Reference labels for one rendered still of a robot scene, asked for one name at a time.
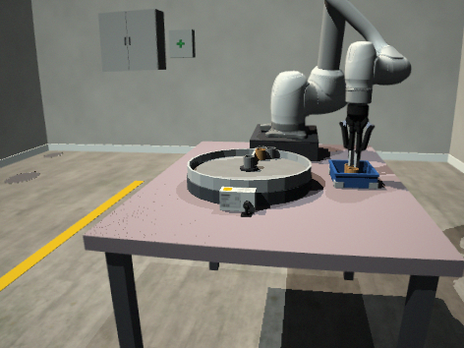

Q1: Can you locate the blue crate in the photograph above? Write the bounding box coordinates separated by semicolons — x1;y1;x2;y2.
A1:
328;160;379;189

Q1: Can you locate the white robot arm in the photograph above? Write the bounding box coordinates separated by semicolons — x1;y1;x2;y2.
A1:
260;0;411;139

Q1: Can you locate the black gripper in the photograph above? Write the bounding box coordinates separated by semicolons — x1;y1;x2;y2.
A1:
339;104;375;168

